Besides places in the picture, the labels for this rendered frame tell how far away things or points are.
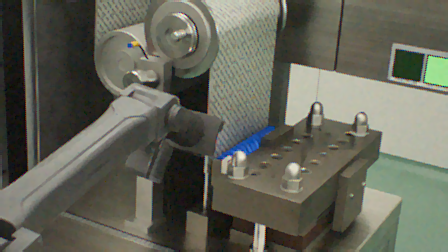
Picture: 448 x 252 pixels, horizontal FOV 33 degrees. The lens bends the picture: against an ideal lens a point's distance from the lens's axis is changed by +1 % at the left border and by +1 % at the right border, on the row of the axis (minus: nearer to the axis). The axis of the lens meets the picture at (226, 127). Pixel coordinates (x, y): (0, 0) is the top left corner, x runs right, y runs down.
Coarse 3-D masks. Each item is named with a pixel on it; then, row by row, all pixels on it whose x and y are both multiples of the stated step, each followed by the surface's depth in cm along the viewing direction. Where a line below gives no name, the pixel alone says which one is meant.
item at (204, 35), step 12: (180, 0) 123; (156, 12) 126; (168, 12) 124; (192, 12) 122; (156, 24) 126; (204, 24) 122; (204, 36) 122; (156, 48) 128; (204, 48) 123; (180, 60) 126; (192, 60) 125
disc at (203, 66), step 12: (156, 0) 126; (168, 0) 124; (192, 0) 122; (180, 12) 124; (204, 12) 122; (216, 24) 121; (216, 36) 122; (216, 48) 122; (204, 60) 124; (180, 72) 127; (192, 72) 126
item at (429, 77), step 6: (432, 60) 138; (438, 60) 138; (444, 60) 137; (432, 66) 139; (438, 66) 138; (444, 66) 137; (426, 72) 139; (432, 72) 139; (438, 72) 138; (444, 72) 138; (426, 78) 140; (432, 78) 139; (438, 78) 139; (444, 78) 138; (438, 84) 139; (444, 84) 138
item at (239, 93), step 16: (272, 48) 143; (240, 64) 133; (256, 64) 139; (272, 64) 145; (224, 80) 129; (240, 80) 135; (256, 80) 140; (208, 96) 126; (224, 96) 130; (240, 96) 136; (256, 96) 142; (208, 112) 127; (224, 112) 132; (240, 112) 138; (256, 112) 144; (224, 128) 133; (240, 128) 139; (256, 128) 145; (224, 144) 135; (208, 160) 131
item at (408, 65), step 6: (396, 54) 141; (402, 54) 141; (408, 54) 140; (414, 54) 140; (420, 54) 139; (396, 60) 142; (402, 60) 141; (408, 60) 140; (414, 60) 140; (420, 60) 139; (396, 66) 142; (402, 66) 141; (408, 66) 141; (414, 66) 140; (420, 66) 140; (396, 72) 142; (402, 72) 142; (408, 72) 141; (414, 72) 141; (420, 72) 140; (408, 78) 141; (414, 78) 141
